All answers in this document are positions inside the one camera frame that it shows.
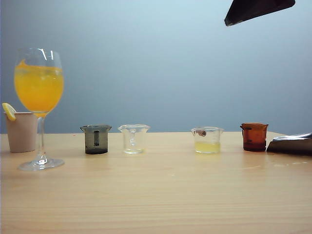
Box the clear flared measuring cup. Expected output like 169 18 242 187
117 124 151 155

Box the grey smoked measuring cup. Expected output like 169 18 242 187
79 124 113 155

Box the clear cup with yellow liquid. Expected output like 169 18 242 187
191 126 225 154

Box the amber brown measuring cup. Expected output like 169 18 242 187
239 122 269 152

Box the beige paper cup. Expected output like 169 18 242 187
3 112 39 154

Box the clear stemmed wine glass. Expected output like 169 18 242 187
14 47 65 171

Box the silver metal object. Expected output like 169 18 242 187
266 133 312 156

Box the yellow lemon slice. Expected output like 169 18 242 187
1 102 17 122

